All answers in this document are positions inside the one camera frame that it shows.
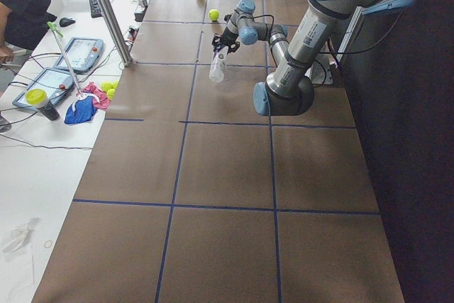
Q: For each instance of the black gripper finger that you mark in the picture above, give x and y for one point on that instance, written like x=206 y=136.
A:
x=232 y=47
x=217 y=42

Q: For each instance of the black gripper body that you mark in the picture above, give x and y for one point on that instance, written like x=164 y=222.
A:
x=225 y=37

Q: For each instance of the yellow Wilson tennis ball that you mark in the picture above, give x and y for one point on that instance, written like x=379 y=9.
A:
x=214 y=15

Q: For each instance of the clear plastic tennis ball can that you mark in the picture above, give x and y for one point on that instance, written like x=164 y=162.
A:
x=218 y=65

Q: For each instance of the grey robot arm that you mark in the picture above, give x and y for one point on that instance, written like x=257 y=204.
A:
x=287 y=91

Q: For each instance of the tennis balls beside cloth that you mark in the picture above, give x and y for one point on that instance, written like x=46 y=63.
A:
x=109 y=88

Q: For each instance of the small metal cylinder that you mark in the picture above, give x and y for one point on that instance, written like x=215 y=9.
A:
x=143 y=3

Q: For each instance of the black computer keyboard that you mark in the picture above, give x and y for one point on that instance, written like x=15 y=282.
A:
x=95 y=9

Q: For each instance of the pink cloth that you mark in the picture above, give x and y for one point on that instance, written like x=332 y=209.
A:
x=99 y=97

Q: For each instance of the blue cloth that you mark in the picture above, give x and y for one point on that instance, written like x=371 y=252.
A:
x=80 y=111

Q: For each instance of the black computer mouse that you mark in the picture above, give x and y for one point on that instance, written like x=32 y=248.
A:
x=65 y=22

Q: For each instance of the lower teach pendant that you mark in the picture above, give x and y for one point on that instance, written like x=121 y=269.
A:
x=56 y=83

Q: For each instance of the cup with yellow lid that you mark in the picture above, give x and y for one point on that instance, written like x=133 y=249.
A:
x=39 y=99

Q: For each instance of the person in black shirt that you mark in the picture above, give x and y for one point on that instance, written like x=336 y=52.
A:
x=23 y=24

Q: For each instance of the crumpled white plastic wrap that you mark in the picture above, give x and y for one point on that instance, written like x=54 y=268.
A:
x=18 y=237

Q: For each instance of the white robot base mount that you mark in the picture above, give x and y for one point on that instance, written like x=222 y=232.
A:
x=320 y=71

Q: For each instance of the aluminium frame post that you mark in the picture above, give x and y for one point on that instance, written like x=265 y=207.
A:
x=115 y=31

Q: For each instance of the green handled grabber stick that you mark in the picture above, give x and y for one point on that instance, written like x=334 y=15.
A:
x=80 y=95

